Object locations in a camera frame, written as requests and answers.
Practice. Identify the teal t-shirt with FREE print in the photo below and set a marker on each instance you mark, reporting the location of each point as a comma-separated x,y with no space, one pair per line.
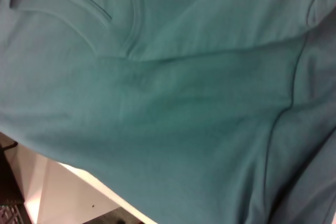
183,90

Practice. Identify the black equipment under table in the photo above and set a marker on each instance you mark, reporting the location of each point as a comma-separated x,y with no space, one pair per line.
10,182

